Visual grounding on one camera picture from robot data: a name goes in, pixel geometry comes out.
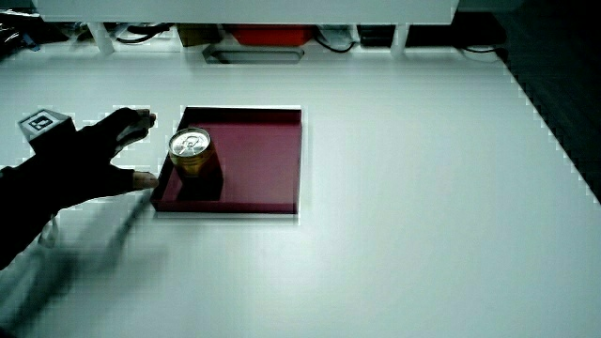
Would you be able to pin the person's left hand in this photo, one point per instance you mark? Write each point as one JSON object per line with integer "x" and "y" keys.
{"x": 80, "y": 164}

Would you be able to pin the gold red bull can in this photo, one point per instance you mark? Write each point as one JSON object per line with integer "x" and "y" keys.
{"x": 190, "y": 145}

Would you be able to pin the dark red square plate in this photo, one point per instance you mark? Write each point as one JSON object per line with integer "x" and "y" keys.
{"x": 263, "y": 164}

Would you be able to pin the person's left forearm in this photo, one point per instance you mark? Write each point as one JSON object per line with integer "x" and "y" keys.
{"x": 21, "y": 206}

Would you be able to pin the brown box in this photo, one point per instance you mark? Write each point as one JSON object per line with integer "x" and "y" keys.
{"x": 197, "y": 35}

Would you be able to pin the white raised shelf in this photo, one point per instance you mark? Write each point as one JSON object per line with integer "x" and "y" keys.
{"x": 244, "y": 10}

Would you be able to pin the red box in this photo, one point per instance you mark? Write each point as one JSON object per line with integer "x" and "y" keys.
{"x": 271, "y": 35}

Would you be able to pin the white power adapter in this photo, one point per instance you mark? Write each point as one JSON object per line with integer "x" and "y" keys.
{"x": 335, "y": 35}

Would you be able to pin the black box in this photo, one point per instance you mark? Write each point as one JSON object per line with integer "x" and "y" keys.
{"x": 375, "y": 35}

